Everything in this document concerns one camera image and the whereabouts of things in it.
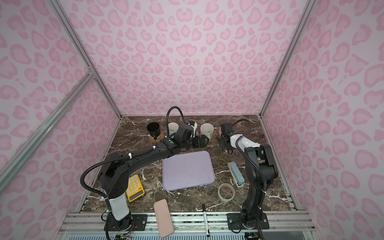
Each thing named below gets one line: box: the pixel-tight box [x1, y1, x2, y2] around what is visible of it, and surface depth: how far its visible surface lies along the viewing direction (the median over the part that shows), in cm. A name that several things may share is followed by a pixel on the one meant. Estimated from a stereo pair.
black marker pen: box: [202, 203, 210, 237], surface depth 75 cm
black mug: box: [147, 122, 161, 140], surface depth 102 cm
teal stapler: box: [227, 161, 245, 188], surface depth 87 cm
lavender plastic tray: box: [162, 150, 216, 191], surface depth 90 cm
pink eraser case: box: [153, 199, 175, 238], surface depth 75 cm
